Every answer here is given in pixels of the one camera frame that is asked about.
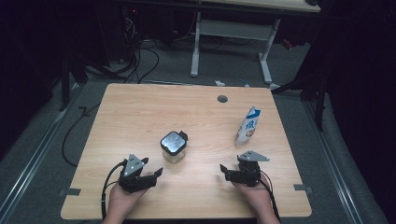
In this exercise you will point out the desk with white legs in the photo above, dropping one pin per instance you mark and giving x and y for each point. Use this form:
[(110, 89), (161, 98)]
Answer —
[(232, 29)]

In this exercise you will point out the black metal stand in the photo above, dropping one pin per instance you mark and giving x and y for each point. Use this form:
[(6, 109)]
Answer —
[(64, 90), (320, 109)]

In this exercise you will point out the person's right hand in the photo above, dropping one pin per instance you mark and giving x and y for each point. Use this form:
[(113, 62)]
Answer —
[(258, 199)]

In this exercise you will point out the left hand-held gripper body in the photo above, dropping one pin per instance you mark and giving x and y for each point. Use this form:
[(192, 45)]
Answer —
[(132, 179)]

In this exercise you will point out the metal floor rail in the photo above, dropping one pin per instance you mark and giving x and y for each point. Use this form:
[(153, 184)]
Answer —
[(330, 149), (37, 155)]

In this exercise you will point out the white scrap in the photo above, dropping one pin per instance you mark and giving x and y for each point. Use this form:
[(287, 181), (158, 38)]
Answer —
[(219, 83)]

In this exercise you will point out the white and blue bag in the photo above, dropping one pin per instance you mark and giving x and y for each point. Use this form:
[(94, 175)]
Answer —
[(247, 127)]

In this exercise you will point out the person's left hand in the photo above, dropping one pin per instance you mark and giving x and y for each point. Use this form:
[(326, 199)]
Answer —
[(120, 202)]

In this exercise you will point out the grey tape piece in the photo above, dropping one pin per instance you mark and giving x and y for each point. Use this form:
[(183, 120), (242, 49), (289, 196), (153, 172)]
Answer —
[(70, 192), (302, 187)]

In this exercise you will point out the clear jar with black lid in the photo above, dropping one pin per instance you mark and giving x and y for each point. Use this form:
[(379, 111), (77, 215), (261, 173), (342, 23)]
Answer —
[(173, 143)]

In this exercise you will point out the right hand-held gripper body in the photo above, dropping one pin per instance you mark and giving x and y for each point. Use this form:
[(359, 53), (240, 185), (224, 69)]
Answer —
[(249, 174)]

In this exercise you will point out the small red object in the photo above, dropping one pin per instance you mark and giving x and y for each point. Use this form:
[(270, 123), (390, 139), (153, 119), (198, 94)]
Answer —
[(287, 44)]

